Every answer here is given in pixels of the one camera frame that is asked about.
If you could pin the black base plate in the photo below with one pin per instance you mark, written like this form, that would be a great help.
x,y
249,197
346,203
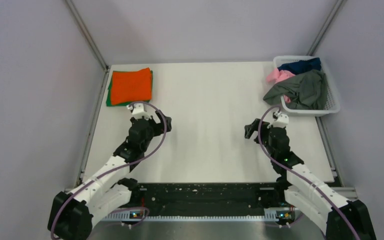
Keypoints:
x,y
207,199

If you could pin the green folded t shirt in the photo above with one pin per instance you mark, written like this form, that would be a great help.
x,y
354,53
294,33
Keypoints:
x,y
109,99

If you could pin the aluminium frame rail left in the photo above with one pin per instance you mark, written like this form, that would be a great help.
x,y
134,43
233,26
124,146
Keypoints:
x,y
78,20

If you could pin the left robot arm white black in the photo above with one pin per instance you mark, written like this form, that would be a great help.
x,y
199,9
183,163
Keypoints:
x,y
74,214

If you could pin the navy blue t shirt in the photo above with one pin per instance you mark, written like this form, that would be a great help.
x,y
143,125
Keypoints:
x,y
302,66

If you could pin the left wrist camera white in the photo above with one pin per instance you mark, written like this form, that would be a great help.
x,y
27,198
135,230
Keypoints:
x,y
138,111

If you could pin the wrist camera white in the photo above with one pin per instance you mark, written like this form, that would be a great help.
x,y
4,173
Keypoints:
x,y
138,111
280,120

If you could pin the pink t shirt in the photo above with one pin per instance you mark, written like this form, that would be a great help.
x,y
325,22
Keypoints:
x,y
276,77

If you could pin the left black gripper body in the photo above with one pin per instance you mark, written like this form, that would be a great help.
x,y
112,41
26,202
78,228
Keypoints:
x,y
154,130

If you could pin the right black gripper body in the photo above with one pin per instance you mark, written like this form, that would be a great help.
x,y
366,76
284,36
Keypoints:
x,y
270,147

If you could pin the grey t shirt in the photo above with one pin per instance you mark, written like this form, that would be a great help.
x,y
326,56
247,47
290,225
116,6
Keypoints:
x,y
306,91

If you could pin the aluminium frame rail right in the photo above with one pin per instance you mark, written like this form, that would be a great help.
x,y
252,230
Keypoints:
x,y
325,27

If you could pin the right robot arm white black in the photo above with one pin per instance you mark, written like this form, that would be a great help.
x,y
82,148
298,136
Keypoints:
x,y
337,217

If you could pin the white slotted cable duct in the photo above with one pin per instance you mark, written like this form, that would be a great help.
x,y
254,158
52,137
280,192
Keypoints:
x,y
270,215

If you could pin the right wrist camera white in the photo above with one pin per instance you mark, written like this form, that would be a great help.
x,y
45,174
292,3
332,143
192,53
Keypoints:
x,y
280,120

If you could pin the white plastic basket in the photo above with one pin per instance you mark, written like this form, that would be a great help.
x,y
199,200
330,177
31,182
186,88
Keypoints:
x,y
332,105

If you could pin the orange folded t shirt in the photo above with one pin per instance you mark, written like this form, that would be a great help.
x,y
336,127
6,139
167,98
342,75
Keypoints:
x,y
131,86

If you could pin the aluminium frame rail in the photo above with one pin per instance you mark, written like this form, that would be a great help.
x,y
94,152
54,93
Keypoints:
x,y
78,20
325,27

